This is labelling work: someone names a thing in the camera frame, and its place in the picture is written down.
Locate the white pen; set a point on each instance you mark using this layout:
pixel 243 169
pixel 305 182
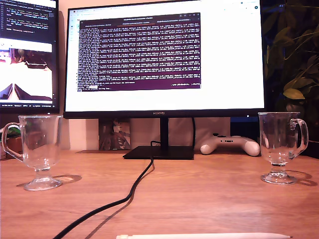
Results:
pixel 199 236

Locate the large black computer monitor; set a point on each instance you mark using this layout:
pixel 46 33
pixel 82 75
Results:
pixel 162 99

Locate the patterned grey card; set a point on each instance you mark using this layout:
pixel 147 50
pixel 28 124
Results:
pixel 114 137

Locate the white game controller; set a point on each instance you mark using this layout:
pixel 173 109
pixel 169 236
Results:
pixel 229 144

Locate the green leafy plant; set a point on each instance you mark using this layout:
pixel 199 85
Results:
pixel 294 93

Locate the green packet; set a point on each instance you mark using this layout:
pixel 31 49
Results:
pixel 13 133

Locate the brown cardboard box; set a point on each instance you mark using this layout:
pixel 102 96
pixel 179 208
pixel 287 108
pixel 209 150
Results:
pixel 15 147

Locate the smaller black computer monitor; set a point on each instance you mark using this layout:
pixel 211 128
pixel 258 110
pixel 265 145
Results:
pixel 25 25

